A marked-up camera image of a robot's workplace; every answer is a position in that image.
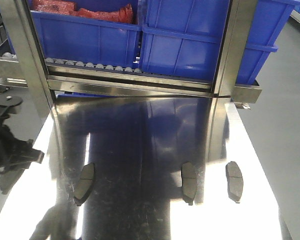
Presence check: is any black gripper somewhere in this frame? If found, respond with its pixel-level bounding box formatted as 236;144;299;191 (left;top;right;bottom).
0;95;45;174

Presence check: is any grey brake pad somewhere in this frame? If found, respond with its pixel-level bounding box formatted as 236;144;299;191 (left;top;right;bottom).
181;162;198;206
73;162;95;207
225;161;244;203

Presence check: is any large blue crate left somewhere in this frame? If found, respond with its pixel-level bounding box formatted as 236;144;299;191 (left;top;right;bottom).
28;0;143;67

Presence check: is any large blue crate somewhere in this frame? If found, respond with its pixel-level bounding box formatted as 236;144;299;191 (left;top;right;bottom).
140;0;300;85
28;0;143;67

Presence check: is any red plastic bag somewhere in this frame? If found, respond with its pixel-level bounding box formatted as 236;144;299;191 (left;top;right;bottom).
31;0;134;25

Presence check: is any large blue crate right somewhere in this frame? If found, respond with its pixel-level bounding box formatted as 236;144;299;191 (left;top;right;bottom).
140;0;300;85

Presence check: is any stainless steel rack frame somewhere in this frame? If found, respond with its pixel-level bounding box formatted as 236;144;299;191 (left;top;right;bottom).
0;0;262;120

